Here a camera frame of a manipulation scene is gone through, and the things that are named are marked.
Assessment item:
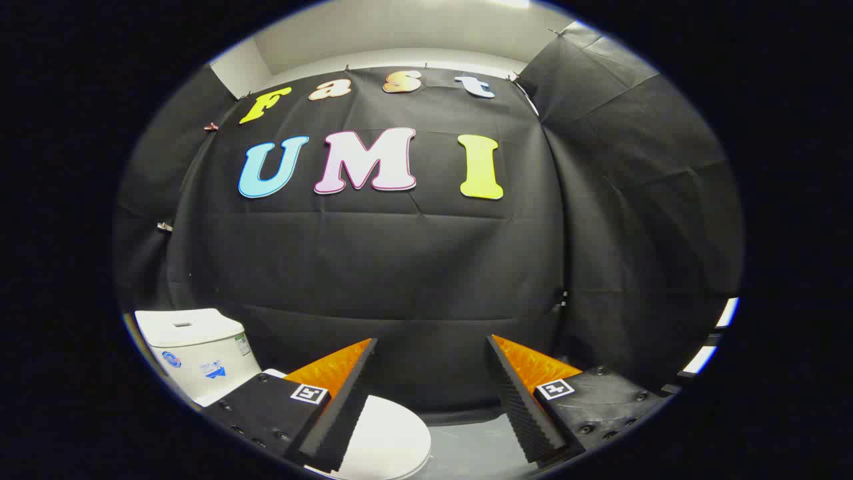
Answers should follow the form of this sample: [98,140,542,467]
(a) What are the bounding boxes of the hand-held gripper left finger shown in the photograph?
[200,337,379,473]

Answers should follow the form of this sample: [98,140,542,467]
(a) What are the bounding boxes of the white toilet lid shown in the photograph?
[263,369,432,480]

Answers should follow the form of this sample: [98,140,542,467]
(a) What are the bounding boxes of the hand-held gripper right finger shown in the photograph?
[485,334,670,467]

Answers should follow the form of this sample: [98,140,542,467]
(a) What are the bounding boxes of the black backdrop cloth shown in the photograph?
[113,23,744,427]

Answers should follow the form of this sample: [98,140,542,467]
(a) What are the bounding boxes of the white ceramic toilet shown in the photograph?
[135,308,287,409]

